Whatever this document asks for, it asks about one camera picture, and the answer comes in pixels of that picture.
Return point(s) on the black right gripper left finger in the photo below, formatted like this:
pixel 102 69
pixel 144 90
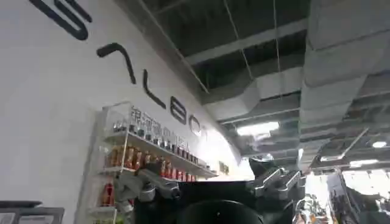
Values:
pixel 166 188

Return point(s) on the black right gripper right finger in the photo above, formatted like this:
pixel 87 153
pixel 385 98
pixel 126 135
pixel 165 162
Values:
pixel 283 185

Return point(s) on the clear shelf rack with bottles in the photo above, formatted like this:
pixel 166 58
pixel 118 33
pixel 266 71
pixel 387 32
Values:
pixel 131 158

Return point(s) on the rectangular ceiling light panel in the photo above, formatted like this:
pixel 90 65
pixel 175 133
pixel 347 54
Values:
pixel 257 128

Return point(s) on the dark background goods rack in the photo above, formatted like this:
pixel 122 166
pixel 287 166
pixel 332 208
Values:
pixel 359 204

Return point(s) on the long ceiling light strip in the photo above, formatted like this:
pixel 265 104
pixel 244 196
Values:
pixel 364 163

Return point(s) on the round ceiling light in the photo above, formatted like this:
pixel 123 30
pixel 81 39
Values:
pixel 379 144

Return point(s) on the small white air duct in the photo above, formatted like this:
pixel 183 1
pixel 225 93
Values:
pixel 240 100

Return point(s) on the large white air duct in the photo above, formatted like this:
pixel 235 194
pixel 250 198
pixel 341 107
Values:
pixel 335 61

